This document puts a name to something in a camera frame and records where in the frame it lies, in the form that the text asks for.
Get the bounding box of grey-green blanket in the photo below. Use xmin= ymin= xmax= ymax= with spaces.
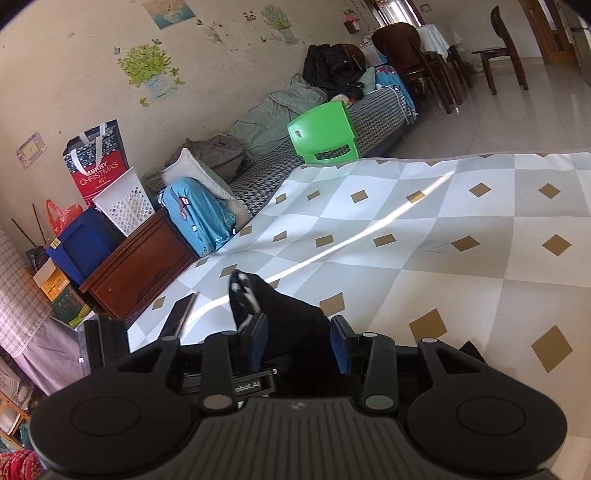
xmin=226 ymin=74 xmax=328 ymax=160

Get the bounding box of grey pillow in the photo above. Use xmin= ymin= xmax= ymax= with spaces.
xmin=161 ymin=148 xmax=250 ymax=232

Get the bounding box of blue cartoon pajamas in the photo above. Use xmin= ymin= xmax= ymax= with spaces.
xmin=158 ymin=178 xmax=238 ymax=257

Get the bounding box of green plastic chair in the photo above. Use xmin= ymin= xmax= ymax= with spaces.
xmin=286 ymin=100 xmax=360 ymax=164

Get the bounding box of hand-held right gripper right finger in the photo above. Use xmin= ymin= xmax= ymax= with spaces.
xmin=331 ymin=316 xmax=485 ymax=414

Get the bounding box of dining table white cloth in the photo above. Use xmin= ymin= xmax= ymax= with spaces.
xmin=365 ymin=23 xmax=474 ymax=93

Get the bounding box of person's body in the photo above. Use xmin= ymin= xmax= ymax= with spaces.
xmin=0 ymin=450 xmax=44 ymax=480

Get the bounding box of green plant wall sticker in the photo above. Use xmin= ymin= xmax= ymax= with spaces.
xmin=115 ymin=44 xmax=185 ymax=107

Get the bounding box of diamond-pattern tablecloth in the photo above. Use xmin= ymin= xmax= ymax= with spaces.
xmin=126 ymin=151 xmax=591 ymax=444

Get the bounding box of blue storage box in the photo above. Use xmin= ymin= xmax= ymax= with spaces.
xmin=46 ymin=208 xmax=116 ymax=287

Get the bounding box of dark wooden dining chair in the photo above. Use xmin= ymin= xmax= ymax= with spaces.
xmin=471 ymin=6 xmax=529 ymax=95
xmin=372 ymin=22 xmax=455 ymax=114

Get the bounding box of black t-shirt red print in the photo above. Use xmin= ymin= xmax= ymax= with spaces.
xmin=228 ymin=270 xmax=485 ymax=370

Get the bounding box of houndstooth sofa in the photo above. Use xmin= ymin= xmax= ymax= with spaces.
xmin=226 ymin=85 xmax=419 ymax=217

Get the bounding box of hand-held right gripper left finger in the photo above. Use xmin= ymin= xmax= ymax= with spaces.
xmin=117 ymin=314 xmax=269 ymax=414

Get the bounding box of pink plaid cloth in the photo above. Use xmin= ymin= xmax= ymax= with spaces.
xmin=0 ymin=226 xmax=86 ymax=398

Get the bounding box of green cardboard box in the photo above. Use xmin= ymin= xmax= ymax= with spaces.
xmin=51 ymin=284 xmax=90 ymax=328

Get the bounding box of grey-brown garment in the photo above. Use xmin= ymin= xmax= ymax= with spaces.
xmin=165 ymin=135 xmax=250 ymax=183

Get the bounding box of red and blue gift bag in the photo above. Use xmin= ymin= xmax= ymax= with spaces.
xmin=63 ymin=119 xmax=130 ymax=208

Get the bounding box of wooden door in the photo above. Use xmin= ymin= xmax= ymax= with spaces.
xmin=519 ymin=0 xmax=578 ymax=65

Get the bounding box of yellow cardboard box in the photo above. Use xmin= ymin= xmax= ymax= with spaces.
xmin=32 ymin=256 xmax=70 ymax=301

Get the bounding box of smartphone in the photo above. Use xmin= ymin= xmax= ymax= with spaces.
xmin=159 ymin=293 xmax=198 ymax=340

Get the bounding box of red plastic bag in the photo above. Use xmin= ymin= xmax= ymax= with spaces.
xmin=45 ymin=199 xmax=85 ymax=237

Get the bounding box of blue printed garment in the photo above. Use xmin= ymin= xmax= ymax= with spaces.
xmin=374 ymin=65 xmax=419 ymax=123

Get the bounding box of white laundry basket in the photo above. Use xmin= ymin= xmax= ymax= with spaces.
xmin=93 ymin=166 xmax=156 ymax=237

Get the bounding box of black jacket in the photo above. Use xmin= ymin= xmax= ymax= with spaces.
xmin=302 ymin=43 xmax=365 ymax=90

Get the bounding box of wooden cabinet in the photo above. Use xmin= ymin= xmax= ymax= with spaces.
xmin=79 ymin=210 xmax=199 ymax=319

